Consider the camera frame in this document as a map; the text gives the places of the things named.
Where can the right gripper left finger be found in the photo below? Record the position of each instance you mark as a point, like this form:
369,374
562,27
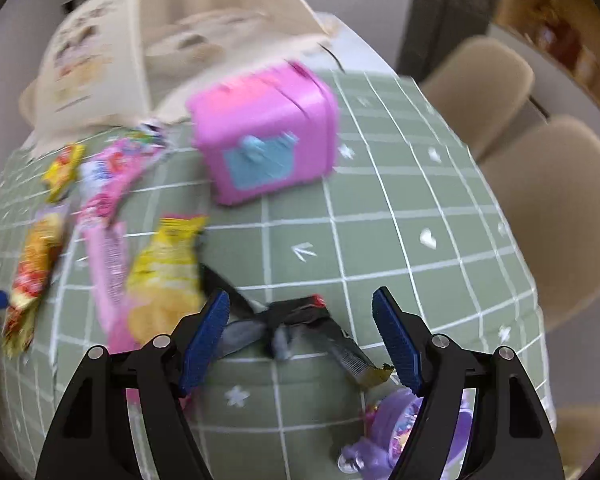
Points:
90,436

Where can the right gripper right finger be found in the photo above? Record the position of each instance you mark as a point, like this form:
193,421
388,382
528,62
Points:
510,435

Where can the yellow snack bag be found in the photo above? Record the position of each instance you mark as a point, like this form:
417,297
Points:
61,173

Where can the pink long wrapper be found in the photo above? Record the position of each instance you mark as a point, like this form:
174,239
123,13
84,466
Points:
104,181

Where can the yellow chips bag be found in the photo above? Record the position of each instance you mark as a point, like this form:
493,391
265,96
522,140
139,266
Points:
164,283

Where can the black wrapper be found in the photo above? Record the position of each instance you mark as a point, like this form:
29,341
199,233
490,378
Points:
278,325

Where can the near beige chair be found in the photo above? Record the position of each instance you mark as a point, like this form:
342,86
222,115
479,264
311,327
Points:
578,437

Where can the beige chair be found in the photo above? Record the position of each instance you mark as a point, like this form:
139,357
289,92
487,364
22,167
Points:
478,89
578,437
547,183

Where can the red orange snack wrapper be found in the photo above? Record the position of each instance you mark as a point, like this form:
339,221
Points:
41,249

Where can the purple toy carriage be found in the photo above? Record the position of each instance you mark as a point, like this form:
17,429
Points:
388,425

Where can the green checkered tablecloth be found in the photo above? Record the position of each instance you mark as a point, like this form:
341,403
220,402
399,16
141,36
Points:
406,208

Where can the middle beige chair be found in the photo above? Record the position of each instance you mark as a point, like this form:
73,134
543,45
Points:
547,183

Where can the beige mesh food cover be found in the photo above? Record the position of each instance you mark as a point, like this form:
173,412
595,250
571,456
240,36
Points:
116,62

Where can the pink toy box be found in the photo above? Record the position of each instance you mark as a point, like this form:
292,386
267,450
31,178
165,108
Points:
263,131

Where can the far beige chair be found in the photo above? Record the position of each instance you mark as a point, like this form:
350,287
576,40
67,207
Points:
478,89

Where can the wooden wall shelf unit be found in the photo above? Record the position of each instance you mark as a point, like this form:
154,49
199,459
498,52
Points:
565,32

